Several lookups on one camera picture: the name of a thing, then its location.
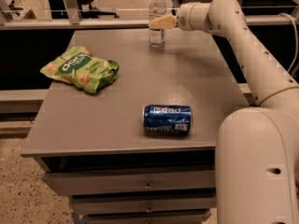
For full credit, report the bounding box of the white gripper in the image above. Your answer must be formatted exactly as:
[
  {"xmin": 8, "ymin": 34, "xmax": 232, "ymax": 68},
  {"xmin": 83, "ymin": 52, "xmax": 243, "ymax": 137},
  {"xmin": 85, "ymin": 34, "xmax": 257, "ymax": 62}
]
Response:
[{"xmin": 149, "ymin": 2, "xmax": 212, "ymax": 32}]

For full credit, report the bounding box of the clear plastic water bottle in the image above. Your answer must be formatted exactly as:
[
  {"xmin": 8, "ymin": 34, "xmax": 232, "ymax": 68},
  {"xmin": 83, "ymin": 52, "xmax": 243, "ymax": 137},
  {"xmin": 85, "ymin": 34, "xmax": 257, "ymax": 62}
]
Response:
[{"xmin": 149, "ymin": 0, "xmax": 166, "ymax": 49}]

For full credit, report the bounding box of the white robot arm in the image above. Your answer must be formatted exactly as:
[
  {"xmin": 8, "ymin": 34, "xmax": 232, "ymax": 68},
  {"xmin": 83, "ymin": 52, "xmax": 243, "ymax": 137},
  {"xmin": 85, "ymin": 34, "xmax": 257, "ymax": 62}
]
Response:
[{"xmin": 149, "ymin": 0, "xmax": 299, "ymax": 224}]

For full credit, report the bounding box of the blue pepsi can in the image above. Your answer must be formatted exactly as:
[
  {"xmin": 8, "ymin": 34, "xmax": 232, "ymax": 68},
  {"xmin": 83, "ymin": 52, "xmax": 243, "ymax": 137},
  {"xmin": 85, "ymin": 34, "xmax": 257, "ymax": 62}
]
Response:
[{"xmin": 143, "ymin": 105, "xmax": 192, "ymax": 133}]

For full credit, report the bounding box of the green snack chip bag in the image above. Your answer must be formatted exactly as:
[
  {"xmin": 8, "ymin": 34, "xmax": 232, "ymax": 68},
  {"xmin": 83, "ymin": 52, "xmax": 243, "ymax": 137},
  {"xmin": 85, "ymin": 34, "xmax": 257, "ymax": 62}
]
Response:
[{"xmin": 40, "ymin": 46, "xmax": 120, "ymax": 93}]

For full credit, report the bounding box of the grey drawer cabinet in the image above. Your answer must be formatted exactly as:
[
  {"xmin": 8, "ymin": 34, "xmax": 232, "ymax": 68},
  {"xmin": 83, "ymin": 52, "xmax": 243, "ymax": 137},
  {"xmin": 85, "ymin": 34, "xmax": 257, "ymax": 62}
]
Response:
[{"xmin": 20, "ymin": 27, "xmax": 250, "ymax": 224}]

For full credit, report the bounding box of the top grey drawer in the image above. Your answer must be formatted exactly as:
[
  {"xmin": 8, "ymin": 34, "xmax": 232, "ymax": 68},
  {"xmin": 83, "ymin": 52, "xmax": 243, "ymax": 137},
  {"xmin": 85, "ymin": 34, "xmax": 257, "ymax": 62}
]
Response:
[{"xmin": 43, "ymin": 165, "xmax": 216, "ymax": 196}]

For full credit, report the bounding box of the grey drawer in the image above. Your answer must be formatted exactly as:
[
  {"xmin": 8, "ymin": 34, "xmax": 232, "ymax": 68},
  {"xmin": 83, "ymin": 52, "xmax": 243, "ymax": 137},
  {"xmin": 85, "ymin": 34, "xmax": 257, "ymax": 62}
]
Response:
[
  {"xmin": 86, "ymin": 210, "xmax": 211, "ymax": 224},
  {"xmin": 71, "ymin": 192, "xmax": 216, "ymax": 215},
  {"xmin": 43, "ymin": 165, "xmax": 216, "ymax": 196}
]

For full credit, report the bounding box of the middle grey drawer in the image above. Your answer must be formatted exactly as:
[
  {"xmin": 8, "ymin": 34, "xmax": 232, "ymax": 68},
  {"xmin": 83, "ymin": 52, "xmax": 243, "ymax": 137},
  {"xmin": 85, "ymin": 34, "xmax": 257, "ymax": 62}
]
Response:
[{"xmin": 71, "ymin": 192, "xmax": 216, "ymax": 215}]

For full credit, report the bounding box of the bottom grey drawer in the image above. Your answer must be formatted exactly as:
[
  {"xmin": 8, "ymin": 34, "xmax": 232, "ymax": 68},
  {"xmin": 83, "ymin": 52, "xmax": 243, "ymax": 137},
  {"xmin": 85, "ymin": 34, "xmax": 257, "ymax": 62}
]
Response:
[{"xmin": 86, "ymin": 210, "xmax": 211, "ymax": 224}]

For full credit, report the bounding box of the metal railing frame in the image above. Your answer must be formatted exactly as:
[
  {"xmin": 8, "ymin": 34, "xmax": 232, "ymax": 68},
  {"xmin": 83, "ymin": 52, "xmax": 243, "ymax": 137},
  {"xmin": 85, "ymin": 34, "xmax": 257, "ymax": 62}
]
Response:
[{"xmin": 0, "ymin": 0, "xmax": 299, "ymax": 32}]

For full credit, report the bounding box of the white cable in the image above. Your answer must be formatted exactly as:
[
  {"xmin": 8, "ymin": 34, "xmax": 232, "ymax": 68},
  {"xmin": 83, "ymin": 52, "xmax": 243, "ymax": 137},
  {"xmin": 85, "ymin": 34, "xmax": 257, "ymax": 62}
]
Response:
[{"xmin": 278, "ymin": 12, "xmax": 299, "ymax": 75}]

